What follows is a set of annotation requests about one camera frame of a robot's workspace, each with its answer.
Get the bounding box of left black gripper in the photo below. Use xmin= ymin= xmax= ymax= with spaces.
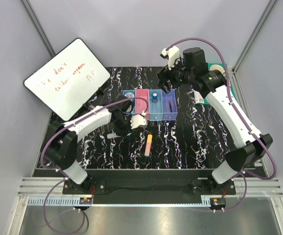
xmin=113 ymin=115 xmax=137 ymax=137

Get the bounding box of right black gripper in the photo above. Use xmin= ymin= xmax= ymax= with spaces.
xmin=156 ymin=55 xmax=194 ymax=94

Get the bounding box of purple bin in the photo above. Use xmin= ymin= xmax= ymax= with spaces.
xmin=162 ymin=89 xmax=178 ymax=121

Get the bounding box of red pen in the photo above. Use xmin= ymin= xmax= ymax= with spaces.
xmin=168 ymin=99 xmax=173 ymax=113

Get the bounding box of pink bin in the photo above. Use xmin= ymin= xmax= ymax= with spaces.
xmin=135 ymin=89 xmax=149 ymax=114

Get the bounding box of sky blue bin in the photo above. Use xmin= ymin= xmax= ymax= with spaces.
xmin=149 ymin=90 xmax=164 ymax=121

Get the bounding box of blue ink bottle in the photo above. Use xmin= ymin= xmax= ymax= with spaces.
xmin=123 ymin=91 xmax=135 ymax=99

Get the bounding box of light blue bin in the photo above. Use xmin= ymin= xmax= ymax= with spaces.
xmin=122 ymin=90 xmax=136 ymax=115

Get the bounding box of orange pink highlighter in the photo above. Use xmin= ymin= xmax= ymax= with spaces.
xmin=144 ymin=134 xmax=153 ymax=157

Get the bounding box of green book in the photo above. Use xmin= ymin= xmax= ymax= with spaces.
xmin=194 ymin=63 xmax=236 ymax=105

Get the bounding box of yellow mug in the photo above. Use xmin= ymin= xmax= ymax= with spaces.
xmin=210 ymin=64 xmax=225 ymax=73

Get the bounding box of grey marker with blue cap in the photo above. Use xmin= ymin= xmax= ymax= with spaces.
xmin=107 ymin=133 xmax=118 ymax=139

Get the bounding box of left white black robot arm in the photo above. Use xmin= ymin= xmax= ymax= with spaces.
xmin=40 ymin=98 xmax=134 ymax=194

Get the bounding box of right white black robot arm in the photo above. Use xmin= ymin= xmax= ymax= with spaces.
xmin=157 ymin=46 xmax=273 ymax=194

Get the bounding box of black marble pattern mat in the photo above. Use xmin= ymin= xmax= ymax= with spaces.
xmin=32 ymin=66 xmax=256 ymax=170

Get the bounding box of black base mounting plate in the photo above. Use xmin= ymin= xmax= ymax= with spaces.
xmin=63 ymin=169 xmax=236 ymax=195

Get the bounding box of white dry-erase board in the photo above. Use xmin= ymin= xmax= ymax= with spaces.
xmin=24 ymin=38 xmax=110 ymax=121

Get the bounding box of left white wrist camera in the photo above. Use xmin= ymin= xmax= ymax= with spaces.
xmin=130 ymin=111 xmax=148 ymax=129

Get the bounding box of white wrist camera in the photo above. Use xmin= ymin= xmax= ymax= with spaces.
xmin=130 ymin=111 xmax=148 ymax=129
xmin=160 ymin=46 xmax=180 ymax=70

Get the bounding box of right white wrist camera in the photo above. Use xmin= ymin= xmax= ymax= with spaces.
xmin=160 ymin=46 xmax=180 ymax=70

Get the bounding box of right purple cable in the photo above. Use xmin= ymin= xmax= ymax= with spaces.
xmin=165 ymin=37 xmax=278 ymax=212

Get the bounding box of purple cable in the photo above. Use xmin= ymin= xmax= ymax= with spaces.
xmin=40 ymin=96 xmax=150 ymax=233
xmin=165 ymin=37 xmax=278 ymax=212

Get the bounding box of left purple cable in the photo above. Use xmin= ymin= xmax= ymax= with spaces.
xmin=40 ymin=96 xmax=150 ymax=233

